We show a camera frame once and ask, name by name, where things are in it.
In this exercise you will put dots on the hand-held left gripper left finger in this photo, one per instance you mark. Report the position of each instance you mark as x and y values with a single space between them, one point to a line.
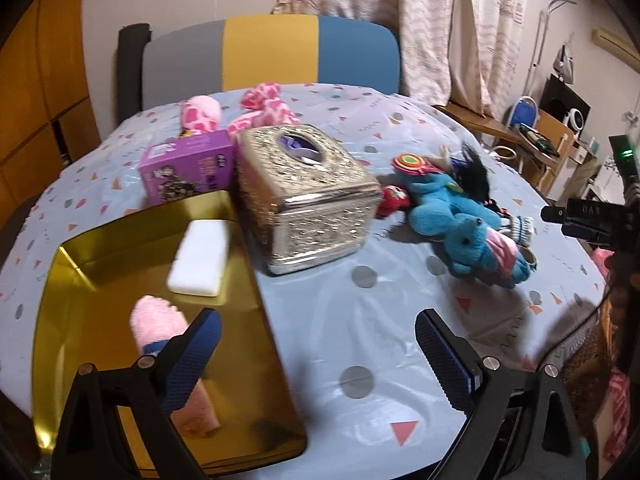
192 355

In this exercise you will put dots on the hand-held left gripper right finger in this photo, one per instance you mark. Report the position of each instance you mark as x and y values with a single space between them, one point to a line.
442 355

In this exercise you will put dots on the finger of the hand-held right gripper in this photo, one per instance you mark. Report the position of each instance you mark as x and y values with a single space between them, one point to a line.
595 236
590 214

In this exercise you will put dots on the black hair wig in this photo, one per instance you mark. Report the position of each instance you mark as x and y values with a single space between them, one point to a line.
472 170

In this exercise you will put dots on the gold metal tray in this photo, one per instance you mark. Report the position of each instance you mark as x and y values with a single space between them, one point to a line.
90 270

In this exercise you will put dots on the blue plush toy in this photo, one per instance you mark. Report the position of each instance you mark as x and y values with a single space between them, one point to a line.
450 220

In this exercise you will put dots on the red plush doll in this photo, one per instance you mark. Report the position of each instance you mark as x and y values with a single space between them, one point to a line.
395 199

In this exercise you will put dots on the person's right forearm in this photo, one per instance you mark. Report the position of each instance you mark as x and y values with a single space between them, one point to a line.
630 340

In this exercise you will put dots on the person's right hand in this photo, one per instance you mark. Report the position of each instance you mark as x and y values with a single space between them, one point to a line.
622 280

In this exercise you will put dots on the white knit sock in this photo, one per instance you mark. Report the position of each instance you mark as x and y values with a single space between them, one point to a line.
522 227

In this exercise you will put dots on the wooden side desk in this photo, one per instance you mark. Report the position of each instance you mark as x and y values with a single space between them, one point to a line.
525 150

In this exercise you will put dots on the white round fan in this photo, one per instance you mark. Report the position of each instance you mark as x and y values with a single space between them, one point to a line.
576 121

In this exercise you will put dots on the blue folding chair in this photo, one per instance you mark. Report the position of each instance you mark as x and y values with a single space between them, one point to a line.
525 110

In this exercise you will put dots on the brown patterned cloth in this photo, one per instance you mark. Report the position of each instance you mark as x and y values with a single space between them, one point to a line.
590 360

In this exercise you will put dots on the beige air conditioner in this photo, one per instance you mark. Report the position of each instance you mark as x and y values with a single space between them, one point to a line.
617 45

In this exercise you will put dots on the colourful round plush disc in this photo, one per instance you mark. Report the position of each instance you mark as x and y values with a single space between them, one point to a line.
412 165

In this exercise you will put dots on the white metal stand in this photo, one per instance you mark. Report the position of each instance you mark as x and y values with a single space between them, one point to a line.
540 35

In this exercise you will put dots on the purple printed box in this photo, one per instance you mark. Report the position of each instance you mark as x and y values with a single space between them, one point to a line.
187 162

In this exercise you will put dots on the silver embossed tissue box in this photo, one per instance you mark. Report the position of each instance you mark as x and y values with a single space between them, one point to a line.
305 195

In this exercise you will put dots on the beige printed curtain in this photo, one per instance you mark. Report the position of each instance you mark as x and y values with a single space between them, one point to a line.
490 35

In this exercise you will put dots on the pink spotted plush toy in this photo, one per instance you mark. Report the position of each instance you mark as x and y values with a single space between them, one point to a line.
200 112

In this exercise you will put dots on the pink spotted plush ribbon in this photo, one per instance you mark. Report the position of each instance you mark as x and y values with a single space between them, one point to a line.
265 107

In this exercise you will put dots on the orange wooden cabinet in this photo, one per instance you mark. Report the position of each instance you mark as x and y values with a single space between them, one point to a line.
45 85

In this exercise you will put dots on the grey yellow blue chair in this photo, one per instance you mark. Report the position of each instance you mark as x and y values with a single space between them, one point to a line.
270 55

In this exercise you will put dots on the pink striped curtain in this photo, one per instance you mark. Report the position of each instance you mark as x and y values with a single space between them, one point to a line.
360 5

